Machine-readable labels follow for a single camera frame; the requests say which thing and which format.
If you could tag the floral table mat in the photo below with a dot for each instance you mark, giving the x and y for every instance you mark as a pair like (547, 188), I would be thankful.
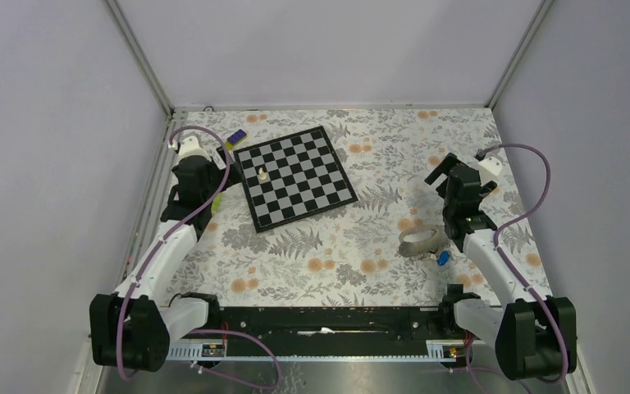
(346, 256)

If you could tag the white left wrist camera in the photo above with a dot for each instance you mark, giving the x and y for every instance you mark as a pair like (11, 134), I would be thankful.
(188, 147)

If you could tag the cream chess piece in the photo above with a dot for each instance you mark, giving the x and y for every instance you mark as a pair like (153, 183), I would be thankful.
(262, 174)

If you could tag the green arch toy block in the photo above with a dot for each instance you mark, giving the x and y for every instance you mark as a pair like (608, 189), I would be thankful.
(216, 204)

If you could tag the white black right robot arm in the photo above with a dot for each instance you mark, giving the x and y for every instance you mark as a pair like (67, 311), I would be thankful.
(533, 335)

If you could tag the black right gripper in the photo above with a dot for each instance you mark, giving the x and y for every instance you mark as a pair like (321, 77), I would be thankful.
(444, 167)

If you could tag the purple yellow toy brick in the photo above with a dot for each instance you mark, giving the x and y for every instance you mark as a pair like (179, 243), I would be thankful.
(235, 138)

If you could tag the black grey chessboard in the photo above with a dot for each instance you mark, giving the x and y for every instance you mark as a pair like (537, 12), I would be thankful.
(305, 178)

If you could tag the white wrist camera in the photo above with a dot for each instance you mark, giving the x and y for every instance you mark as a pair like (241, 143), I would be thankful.
(488, 165)
(188, 147)

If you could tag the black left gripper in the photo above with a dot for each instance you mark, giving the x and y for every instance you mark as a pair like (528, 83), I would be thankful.
(218, 171)

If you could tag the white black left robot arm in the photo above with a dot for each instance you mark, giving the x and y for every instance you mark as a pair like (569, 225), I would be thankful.
(128, 328)

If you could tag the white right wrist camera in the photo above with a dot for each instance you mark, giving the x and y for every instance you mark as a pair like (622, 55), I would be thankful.
(488, 165)

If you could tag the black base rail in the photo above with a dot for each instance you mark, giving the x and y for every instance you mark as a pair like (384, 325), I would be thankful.
(401, 323)

